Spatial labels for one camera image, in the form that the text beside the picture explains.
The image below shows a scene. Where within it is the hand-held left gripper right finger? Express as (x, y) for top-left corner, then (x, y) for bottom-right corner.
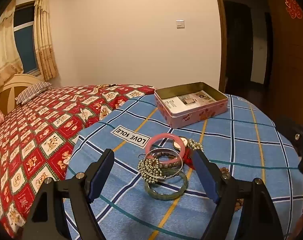
(191, 149), (284, 240)

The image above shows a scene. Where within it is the pink tin box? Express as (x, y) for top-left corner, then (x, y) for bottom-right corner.
(154, 82), (228, 128)

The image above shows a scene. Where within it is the gold watch brown strap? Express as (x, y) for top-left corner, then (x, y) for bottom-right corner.
(172, 136), (190, 152)

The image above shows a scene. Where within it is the printed paper card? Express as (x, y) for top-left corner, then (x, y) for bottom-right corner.
(163, 90), (218, 117)

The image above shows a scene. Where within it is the narrow beige curtain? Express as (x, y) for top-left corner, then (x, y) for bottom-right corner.
(33, 0), (58, 80)

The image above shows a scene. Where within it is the wooden door frame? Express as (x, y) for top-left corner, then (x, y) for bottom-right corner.
(213, 0), (228, 93)

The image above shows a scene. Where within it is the dark wooden door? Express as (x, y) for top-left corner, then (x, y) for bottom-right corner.
(266, 0), (303, 120)

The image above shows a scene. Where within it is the pink bangle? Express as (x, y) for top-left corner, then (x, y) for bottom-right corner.
(144, 134), (186, 168)

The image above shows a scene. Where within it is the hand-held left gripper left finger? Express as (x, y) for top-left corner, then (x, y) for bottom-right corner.
(21, 149), (115, 240)

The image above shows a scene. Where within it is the grey bead bracelet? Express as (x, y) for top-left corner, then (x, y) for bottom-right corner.
(158, 150), (182, 170)

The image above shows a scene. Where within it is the cream wooden headboard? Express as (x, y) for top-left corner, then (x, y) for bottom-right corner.
(0, 74), (45, 115)

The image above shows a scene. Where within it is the thin silver bangle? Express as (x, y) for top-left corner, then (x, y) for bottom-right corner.
(145, 148), (184, 179)

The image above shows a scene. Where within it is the red string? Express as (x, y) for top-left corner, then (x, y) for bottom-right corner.
(183, 147), (195, 168)

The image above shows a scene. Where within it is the green jade bangle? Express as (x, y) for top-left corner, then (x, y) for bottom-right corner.
(144, 170), (188, 200)

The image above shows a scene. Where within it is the red paper decoration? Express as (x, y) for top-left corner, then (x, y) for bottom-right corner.
(283, 0), (303, 19)

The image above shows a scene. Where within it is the red printed bedsheet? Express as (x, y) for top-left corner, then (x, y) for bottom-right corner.
(0, 84), (157, 238)

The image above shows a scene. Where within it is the wide beige curtain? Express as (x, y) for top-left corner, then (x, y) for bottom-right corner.
(0, 4), (24, 90)

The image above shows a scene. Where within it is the window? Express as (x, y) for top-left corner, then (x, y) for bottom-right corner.
(13, 4), (40, 77)

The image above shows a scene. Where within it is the striped pillow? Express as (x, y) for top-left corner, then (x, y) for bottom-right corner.
(15, 81), (53, 105)

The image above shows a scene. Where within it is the silver bell bracelet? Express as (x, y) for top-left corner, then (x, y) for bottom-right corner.
(138, 157), (163, 180)
(188, 138), (204, 153)

